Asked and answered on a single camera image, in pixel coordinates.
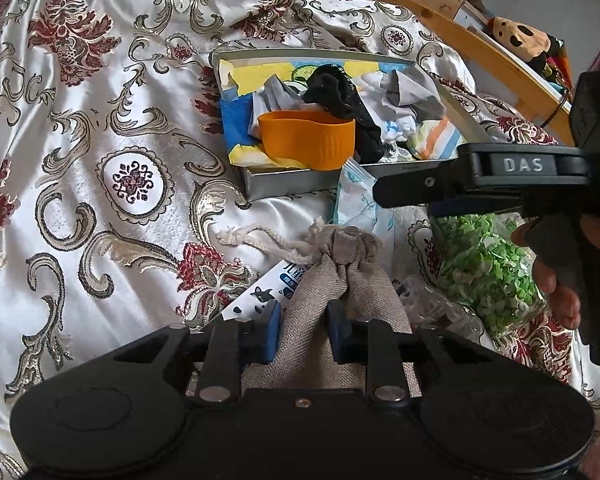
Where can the striped colourful towel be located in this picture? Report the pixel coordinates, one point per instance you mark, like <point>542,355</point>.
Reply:
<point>435,140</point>

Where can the black fabric pouch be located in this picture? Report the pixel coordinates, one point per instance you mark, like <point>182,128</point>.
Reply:
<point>330,87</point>

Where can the bag of green beads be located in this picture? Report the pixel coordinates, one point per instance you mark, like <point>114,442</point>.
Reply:
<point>483,270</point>

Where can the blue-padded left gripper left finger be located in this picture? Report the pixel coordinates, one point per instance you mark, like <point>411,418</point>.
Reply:
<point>228,347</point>

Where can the light blue tissue packet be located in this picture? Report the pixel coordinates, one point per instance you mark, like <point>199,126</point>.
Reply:
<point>355,206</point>

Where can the red rack of vials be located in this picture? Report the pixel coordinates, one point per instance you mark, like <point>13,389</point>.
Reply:
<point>428,308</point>

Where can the wooden bed frame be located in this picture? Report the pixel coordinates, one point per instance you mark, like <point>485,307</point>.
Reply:
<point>458,24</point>

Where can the plush doll head toy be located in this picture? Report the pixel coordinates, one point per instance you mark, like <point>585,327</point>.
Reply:
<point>542,52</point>

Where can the metal tray with frog picture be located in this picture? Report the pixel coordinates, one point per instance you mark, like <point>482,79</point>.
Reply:
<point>239,73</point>

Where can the grey linen drawstring pouch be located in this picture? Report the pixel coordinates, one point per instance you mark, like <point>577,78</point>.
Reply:
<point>344,282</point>

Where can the floral satin bedspread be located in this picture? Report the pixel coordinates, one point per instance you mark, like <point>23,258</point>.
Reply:
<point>114,183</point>

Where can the orange silicone cup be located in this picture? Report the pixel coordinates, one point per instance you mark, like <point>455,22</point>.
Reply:
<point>307,138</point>

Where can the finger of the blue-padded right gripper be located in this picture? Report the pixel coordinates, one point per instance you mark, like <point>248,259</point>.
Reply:
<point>488,176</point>

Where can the small milk carton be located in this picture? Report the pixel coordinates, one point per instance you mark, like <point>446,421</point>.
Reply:
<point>278,284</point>

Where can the grey blue cloth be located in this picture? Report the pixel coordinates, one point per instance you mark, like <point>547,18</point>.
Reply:
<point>398,101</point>

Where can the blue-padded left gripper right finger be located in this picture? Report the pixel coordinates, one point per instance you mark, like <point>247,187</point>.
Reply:
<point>374,345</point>

